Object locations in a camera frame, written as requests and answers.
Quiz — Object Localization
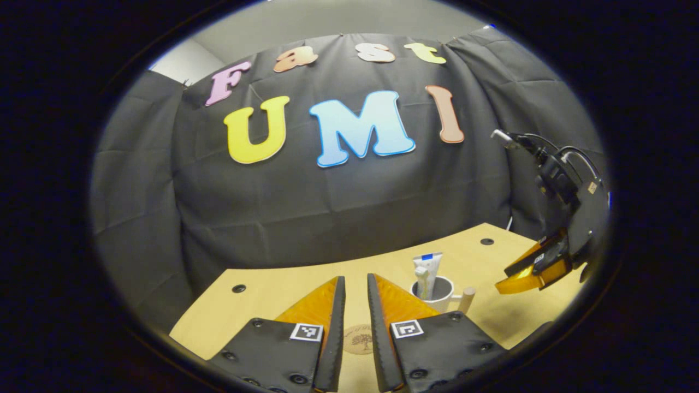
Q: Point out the black backdrop cloth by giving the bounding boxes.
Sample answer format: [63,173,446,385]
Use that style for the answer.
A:
[90,25,609,334]

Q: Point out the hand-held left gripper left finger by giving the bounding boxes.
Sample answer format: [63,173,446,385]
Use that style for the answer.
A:
[208,276,347,393]

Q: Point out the white toothpaste tube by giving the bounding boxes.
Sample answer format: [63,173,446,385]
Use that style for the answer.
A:
[413,252,443,301]

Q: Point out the light wooden desktop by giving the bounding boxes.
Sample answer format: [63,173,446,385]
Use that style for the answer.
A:
[169,223,585,393]

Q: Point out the white cup with wooden handle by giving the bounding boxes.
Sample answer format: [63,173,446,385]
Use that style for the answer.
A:
[410,276,476,315]

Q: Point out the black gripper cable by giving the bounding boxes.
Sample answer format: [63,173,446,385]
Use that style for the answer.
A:
[522,133,601,181]

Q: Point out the round cork coaster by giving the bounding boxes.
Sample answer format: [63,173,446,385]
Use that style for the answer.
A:
[344,324,374,356]

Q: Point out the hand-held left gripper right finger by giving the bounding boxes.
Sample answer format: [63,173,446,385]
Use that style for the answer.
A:
[367,273,508,393]

